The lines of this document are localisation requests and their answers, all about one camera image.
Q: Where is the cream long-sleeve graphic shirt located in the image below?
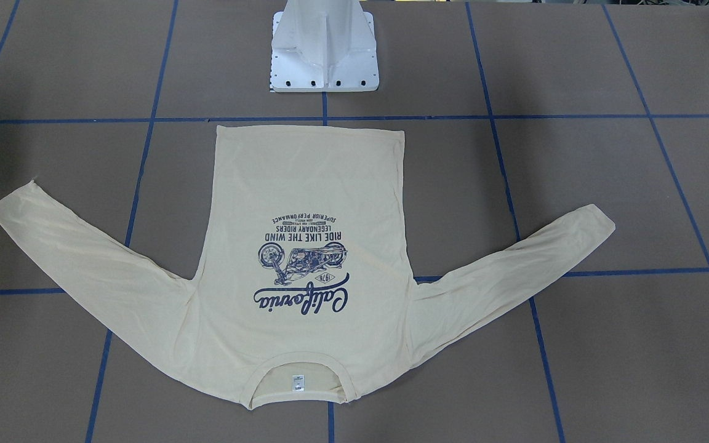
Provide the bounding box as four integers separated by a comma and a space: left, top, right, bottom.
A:
0, 124, 615, 410

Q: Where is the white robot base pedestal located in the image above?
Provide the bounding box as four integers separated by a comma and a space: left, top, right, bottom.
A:
270, 1, 380, 93

